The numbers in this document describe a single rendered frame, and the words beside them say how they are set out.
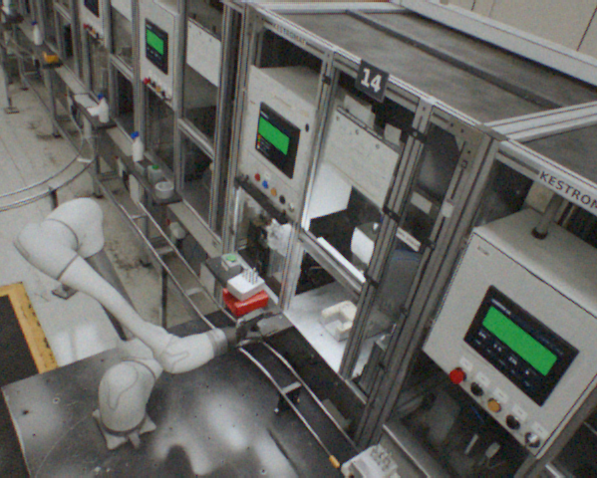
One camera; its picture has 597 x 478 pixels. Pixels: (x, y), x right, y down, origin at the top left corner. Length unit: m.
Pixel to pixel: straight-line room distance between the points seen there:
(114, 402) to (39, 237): 0.63
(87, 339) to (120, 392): 1.48
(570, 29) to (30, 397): 4.75
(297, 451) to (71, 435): 0.83
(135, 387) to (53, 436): 0.38
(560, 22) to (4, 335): 4.83
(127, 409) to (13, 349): 1.53
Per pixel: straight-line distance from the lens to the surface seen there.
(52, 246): 1.75
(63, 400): 2.30
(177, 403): 2.24
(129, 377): 1.98
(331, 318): 2.27
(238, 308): 2.21
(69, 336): 3.46
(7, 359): 3.40
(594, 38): 5.21
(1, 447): 3.05
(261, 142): 2.06
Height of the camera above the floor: 2.49
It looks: 35 degrees down
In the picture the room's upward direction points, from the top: 11 degrees clockwise
